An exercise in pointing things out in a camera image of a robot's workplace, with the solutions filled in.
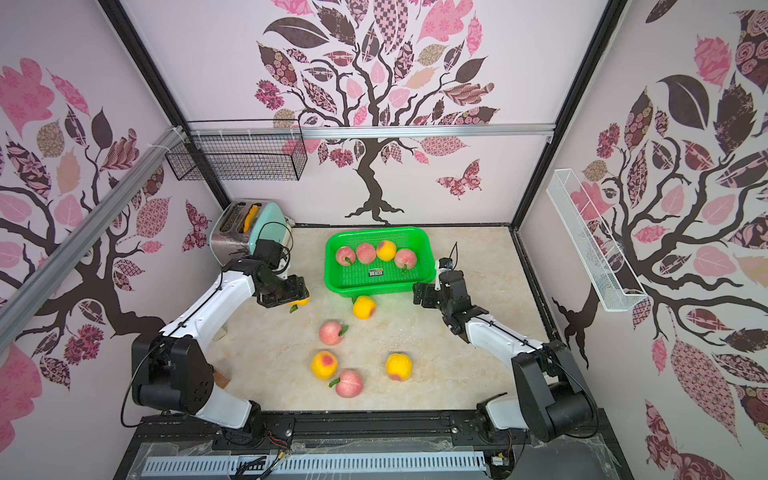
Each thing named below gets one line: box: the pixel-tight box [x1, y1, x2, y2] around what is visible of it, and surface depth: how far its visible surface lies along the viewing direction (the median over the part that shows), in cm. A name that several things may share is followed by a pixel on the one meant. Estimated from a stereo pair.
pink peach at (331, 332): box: [319, 321, 349, 346], surface depth 87 cm
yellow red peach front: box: [310, 350, 339, 381], surface depth 81 cm
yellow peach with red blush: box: [376, 240, 397, 262], surface depth 108 cm
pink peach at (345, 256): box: [336, 246, 356, 267], surface depth 106 cm
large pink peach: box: [356, 243, 376, 265], surface depth 106 cm
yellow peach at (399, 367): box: [386, 353, 413, 382], surface depth 81 cm
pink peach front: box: [328, 370, 364, 399], surface depth 78 cm
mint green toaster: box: [210, 198, 293, 267], surface depth 102 cm
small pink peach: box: [394, 248, 417, 270], surface depth 105 cm
